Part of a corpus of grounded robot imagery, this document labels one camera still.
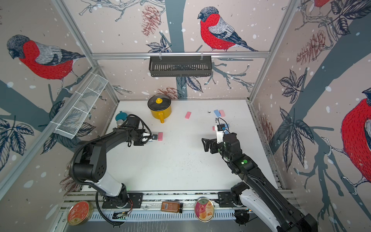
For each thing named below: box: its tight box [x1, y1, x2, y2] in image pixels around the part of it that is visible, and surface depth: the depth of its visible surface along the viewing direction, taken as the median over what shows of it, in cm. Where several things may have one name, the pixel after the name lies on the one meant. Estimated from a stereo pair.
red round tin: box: [67, 200, 94, 227], surface depth 69 cm
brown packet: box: [160, 201, 181, 213], surface depth 70 cm
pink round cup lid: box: [194, 197, 215, 223], surface depth 70 cm
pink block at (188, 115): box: [185, 111, 192, 120], surface depth 113 cm
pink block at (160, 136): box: [157, 131, 164, 142], surface depth 102 cm
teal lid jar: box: [114, 110, 129, 127], surface depth 105 cm
